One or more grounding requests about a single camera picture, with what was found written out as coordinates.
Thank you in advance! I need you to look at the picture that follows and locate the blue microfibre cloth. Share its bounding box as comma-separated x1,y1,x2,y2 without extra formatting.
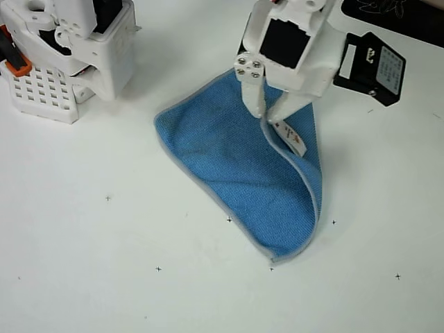
153,67,324,266

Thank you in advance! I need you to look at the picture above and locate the black mat with drawing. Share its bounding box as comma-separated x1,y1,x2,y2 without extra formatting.
340,0,444,49

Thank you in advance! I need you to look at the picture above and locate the white perforated base block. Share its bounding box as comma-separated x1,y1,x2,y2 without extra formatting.
0,62,99,125

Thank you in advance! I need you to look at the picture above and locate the orange and black clamp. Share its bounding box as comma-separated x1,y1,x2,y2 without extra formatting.
0,24,33,76

